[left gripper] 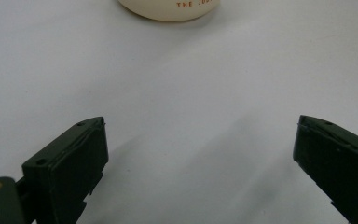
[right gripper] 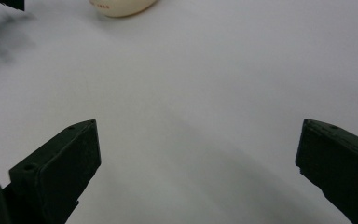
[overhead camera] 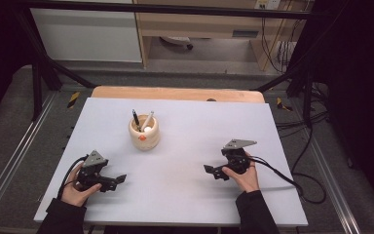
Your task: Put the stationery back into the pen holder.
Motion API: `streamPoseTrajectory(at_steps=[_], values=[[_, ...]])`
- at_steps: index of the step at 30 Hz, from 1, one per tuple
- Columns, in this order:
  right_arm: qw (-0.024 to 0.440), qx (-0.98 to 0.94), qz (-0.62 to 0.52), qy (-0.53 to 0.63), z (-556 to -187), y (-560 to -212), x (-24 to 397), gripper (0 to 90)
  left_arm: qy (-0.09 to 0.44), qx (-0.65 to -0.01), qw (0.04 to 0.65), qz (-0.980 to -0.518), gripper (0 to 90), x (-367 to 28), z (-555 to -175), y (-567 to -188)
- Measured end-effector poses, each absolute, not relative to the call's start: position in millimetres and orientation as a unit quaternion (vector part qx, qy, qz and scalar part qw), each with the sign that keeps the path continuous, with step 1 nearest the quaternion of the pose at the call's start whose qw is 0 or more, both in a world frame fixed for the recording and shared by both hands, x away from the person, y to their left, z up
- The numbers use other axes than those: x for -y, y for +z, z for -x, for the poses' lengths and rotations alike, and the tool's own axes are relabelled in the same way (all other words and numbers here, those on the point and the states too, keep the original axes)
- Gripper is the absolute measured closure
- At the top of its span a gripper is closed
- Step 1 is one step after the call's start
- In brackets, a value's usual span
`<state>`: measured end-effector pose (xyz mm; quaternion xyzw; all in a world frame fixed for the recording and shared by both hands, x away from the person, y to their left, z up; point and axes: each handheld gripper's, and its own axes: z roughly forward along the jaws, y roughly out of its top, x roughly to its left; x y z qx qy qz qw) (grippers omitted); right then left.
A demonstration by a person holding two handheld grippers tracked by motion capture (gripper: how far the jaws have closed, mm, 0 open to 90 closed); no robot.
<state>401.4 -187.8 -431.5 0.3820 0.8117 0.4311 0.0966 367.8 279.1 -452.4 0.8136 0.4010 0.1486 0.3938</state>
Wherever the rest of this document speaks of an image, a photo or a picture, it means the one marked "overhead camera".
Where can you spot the white pen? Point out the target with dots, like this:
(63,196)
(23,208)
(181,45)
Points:
(150,117)

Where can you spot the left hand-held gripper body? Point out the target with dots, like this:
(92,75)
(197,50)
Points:
(92,170)

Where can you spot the aluminium rail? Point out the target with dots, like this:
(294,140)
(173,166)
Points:
(16,152)
(337,191)

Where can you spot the yellow black tape marker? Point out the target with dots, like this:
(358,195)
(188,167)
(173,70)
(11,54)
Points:
(73,99)
(284,104)

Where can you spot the chair base with wheel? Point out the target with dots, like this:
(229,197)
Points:
(177,40)

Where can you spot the white wall socket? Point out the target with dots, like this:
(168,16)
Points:
(268,4)

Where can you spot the wooden desk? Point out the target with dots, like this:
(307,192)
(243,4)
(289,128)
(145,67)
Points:
(191,26)

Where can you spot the cream duck-shaped pen holder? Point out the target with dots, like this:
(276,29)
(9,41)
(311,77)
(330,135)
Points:
(149,141)

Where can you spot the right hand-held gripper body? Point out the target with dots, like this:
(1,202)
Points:
(237,159)

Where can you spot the black curtain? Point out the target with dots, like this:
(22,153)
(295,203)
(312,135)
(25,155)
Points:
(360,81)
(0,48)

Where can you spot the person's left hand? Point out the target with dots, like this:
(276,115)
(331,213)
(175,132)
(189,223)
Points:
(73,194)

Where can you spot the person's right hand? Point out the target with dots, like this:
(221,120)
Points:
(248,180)

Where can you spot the white cabinet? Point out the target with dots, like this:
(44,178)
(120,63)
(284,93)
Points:
(84,35)

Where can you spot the black metal frame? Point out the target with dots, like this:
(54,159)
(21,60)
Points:
(175,9)

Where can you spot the black pen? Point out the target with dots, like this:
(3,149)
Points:
(135,117)

